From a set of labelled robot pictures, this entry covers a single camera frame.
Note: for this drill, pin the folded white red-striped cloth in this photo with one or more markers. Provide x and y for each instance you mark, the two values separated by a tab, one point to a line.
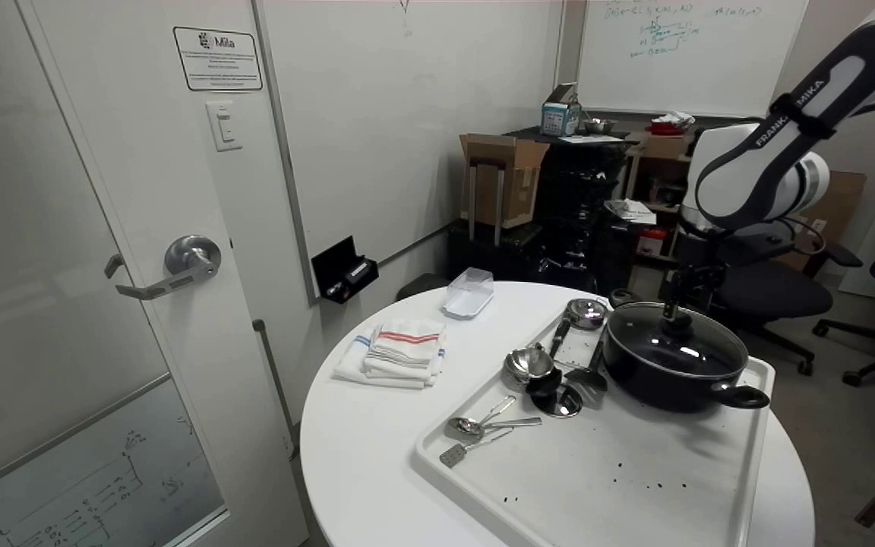
395	355

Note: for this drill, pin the small steel measuring spoon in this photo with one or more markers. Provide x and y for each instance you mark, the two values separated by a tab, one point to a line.
500	412
466	427

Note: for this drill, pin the black marker holder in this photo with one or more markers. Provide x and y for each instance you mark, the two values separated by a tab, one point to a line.
341	268

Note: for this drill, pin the glass lid with black knob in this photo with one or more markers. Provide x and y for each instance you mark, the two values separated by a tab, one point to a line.
659	355

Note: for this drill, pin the whiteboard with green writing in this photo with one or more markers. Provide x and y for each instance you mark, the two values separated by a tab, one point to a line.
701	70

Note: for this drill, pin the white printed door sign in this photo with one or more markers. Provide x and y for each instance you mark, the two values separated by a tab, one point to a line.
217	58

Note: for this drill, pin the white door with glass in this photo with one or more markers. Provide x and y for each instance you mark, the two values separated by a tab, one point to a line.
104	152

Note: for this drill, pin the wooden shelf unit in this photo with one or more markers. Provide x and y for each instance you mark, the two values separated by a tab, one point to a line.
654	188

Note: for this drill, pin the grey office chair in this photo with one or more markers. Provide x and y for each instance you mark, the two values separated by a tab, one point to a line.
774	292

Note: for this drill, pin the tall black cabinet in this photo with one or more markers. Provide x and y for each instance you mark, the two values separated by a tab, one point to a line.
579	203

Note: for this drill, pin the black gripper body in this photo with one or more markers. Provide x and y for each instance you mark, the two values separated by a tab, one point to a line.
697	263

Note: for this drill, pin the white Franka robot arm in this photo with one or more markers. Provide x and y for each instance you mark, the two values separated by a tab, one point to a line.
761	179

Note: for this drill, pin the white light switch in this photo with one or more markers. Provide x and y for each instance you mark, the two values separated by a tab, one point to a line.
222	127

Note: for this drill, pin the red and white item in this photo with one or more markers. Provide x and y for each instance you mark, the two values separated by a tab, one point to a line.
669	123

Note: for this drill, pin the large wall whiteboard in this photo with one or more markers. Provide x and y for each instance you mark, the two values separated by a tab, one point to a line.
408	123

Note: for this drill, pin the low black case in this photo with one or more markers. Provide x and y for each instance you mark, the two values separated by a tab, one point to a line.
493	253

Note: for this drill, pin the small grey flat piece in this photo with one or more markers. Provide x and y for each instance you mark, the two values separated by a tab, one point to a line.
453	458

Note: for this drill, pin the black cooking pot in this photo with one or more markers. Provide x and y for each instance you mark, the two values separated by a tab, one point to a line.
659	392

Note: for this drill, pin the open cardboard box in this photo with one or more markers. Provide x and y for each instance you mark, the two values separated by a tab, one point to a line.
506	179

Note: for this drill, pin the teal small box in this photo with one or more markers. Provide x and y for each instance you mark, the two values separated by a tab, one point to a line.
561	117

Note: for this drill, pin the clear plastic container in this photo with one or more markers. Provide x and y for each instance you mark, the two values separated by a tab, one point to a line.
469	296

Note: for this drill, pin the black ladle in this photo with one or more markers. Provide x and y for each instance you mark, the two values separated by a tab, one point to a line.
557	397

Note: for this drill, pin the small steel ladle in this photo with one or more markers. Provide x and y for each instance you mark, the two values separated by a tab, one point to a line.
524	362

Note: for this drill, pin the large steel ladle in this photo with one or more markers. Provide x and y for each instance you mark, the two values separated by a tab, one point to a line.
586	310

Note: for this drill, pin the white plastic tray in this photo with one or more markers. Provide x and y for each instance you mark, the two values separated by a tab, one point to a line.
607	476

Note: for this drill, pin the white papers stack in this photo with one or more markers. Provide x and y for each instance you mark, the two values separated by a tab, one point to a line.
632	210

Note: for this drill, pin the black serving spoon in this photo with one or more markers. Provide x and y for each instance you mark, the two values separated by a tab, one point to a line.
589	385

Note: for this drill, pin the flat cardboard box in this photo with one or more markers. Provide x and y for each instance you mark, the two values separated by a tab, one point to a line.
847	214

